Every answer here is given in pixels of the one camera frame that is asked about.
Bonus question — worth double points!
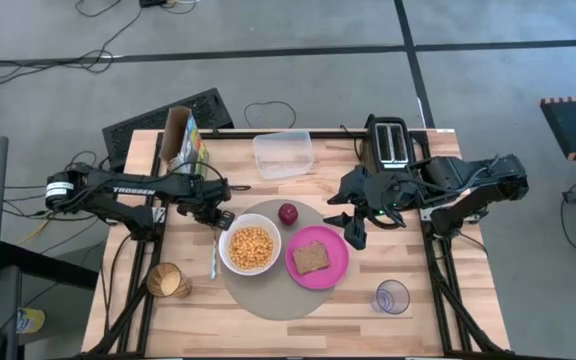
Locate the yellow and white floor object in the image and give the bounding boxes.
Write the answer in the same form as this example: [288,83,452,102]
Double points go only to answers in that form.
[15,307,47,336]

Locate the round grey placemat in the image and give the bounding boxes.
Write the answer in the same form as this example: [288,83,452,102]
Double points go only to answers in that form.
[219,198,342,322]

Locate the black two-slot toaster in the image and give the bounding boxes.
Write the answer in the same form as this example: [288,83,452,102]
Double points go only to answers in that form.
[365,113,418,175]

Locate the wooden cup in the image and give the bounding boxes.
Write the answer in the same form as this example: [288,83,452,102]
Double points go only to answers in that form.
[146,261,193,300]

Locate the yellow cereal balls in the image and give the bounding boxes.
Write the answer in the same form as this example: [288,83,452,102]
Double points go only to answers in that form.
[228,225,275,272]

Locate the black looped floor cable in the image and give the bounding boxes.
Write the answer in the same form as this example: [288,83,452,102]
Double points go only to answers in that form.
[243,100,298,131]

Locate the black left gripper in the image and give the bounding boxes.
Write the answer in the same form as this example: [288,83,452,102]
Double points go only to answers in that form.
[175,177,237,233]

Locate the brown toast slice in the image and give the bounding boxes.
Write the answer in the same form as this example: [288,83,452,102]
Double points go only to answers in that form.
[292,239,332,276]

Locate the red apple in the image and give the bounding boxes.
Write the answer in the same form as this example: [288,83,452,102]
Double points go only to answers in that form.
[277,201,300,227]

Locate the white bowl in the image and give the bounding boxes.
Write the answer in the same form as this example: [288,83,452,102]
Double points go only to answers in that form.
[217,213,283,277]

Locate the teal-handled spoon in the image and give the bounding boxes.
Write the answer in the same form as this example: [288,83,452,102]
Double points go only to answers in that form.
[209,228,220,282]

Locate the colourful cardboard cereal box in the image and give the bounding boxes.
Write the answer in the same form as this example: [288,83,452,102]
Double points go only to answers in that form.
[159,105,211,177]

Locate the clear blue-tinted glass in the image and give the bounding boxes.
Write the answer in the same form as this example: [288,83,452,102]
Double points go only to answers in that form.
[370,278,412,316]

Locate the pink plate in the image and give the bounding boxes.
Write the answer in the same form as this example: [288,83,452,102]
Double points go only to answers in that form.
[284,225,351,291]

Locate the black floor cable bundle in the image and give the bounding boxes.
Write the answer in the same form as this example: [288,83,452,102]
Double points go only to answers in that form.
[0,0,144,87]

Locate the clear plastic container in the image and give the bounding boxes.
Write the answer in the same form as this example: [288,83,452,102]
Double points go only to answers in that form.
[251,129,316,182]

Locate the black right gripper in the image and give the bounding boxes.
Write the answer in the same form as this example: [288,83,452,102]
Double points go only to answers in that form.
[322,166,422,252]

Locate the yellow cable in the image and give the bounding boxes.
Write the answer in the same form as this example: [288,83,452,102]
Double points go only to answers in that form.
[16,219,50,247]

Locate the black aluminium table frame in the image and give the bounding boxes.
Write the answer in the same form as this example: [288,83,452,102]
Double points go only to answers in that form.
[81,128,512,360]

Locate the black toaster cord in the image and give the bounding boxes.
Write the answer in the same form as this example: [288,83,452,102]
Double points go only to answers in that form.
[339,123,370,162]

